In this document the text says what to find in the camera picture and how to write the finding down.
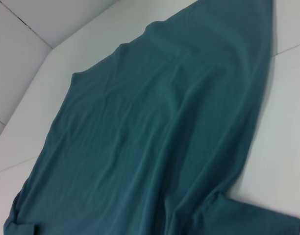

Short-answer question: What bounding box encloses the teal t-shirt with FREE print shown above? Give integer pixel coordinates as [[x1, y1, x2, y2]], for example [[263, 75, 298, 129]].
[[1, 0, 300, 235]]

